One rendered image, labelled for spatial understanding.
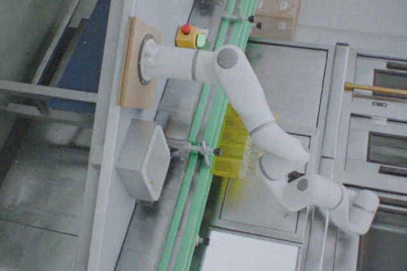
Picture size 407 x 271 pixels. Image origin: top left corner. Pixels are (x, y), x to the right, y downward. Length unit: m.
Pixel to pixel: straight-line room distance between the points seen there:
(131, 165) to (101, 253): 0.27
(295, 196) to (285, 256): 0.38
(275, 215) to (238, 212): 0.13
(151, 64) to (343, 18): 5.25
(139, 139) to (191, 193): 0.32
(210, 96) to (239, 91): 0.47
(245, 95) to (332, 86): 0.87
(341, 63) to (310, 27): 4.23
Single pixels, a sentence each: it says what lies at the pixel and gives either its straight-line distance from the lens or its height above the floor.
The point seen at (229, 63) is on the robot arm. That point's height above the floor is 1.05.
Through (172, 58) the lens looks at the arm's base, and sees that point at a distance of 1.47.
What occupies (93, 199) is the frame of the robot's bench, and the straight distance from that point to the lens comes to 1.55.
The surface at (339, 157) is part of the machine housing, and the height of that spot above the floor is 1.41.
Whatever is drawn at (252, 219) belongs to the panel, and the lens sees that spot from 1.85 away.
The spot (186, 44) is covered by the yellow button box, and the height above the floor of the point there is 0.80.
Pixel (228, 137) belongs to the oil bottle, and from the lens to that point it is 1.82.
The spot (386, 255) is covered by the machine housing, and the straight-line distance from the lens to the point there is 1.90.
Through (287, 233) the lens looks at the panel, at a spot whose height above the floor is 1.26.
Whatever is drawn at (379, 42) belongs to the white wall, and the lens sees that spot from 6.41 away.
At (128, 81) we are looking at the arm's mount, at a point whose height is 0.77.
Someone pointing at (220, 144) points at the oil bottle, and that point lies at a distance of 1.81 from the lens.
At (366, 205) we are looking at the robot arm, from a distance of 1.65.
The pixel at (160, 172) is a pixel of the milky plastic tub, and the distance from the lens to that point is 1.68.
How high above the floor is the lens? 1.29
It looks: 12 degrees down
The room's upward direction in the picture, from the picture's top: 99 degrees clockwise
